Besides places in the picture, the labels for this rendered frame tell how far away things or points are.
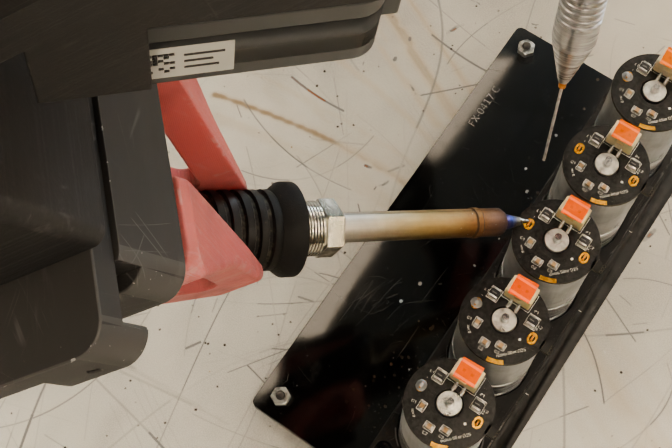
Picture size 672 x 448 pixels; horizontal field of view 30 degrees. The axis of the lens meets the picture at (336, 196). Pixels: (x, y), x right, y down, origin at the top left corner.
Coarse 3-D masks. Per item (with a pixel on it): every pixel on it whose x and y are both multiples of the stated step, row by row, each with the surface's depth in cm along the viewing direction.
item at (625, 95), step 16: (624, 64) 37; (640, 64) 37; (640, 80) 37; (624, 96) 37; (640, 96) 37; (624, 112) 37; (640, 112) 37; (656, 112) 37; (640, 128) 37; (656, 128) 37
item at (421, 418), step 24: (456, 360) 34; (408, 384) 34; (432, 384) 34; (480, 384) 34; (408, 408) 34; (432, 408) 34; (480, 408) 34; (432, 432) 34; (456, 432) 34; (480, 432) 33
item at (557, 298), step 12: (552, 240) 35; (564, 240) 35; (552, 252) 35; (504, 264) 38; (516, 264) 36; (504, 276) 38; (528, 276) 35; (540, 288) 36; (552, 288) 36; (564, 288) 36; (576, 288) 36; (552, 300) 37; (564, 300) 37; (552, 312) 38; (564, 312) 39
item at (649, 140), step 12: (648, 84) 37; (660, 84) 37; (648, 96) 37; (660, 96) 37; (612, 108) 37; (600, 120) 39; (612, 120) 38; (624, 120) 37; (648, 132) 37; (660, 132) 37; (648, 144) 38; (660, 144) 38; (648, 156) 38; (660, 156) 39
